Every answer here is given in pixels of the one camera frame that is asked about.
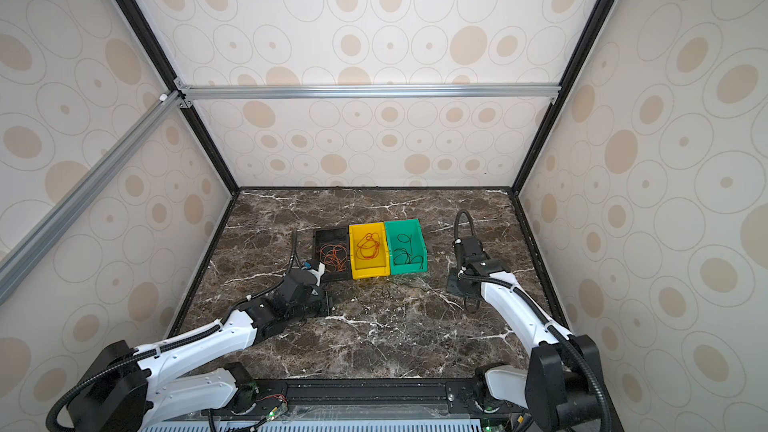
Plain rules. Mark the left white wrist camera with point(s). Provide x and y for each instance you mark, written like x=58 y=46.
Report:
x=317 y=269

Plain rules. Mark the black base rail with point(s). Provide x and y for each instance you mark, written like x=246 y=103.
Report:
x=244 y=396

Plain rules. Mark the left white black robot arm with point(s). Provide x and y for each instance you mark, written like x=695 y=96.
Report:
x=129 y=388

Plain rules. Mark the black plastic bin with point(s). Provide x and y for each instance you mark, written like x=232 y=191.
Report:
x=332 y=247

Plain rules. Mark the yellow plastic bin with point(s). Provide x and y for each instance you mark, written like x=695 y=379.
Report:
x=369 y=251

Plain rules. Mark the green plastic bin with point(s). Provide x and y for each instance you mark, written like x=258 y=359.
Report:
x=406 y=245

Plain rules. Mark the left diagonal aluminium rail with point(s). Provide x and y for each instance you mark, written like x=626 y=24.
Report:
x=38 y=242

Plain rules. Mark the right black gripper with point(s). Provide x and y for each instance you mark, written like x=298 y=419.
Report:
x=452 y=285

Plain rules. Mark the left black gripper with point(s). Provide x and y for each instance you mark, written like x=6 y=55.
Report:
x=326 y=308

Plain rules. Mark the horizontal aluminium rail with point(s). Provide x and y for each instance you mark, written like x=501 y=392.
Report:
x=387 y=91

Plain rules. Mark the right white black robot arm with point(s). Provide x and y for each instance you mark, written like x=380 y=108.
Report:
x=528 y=336

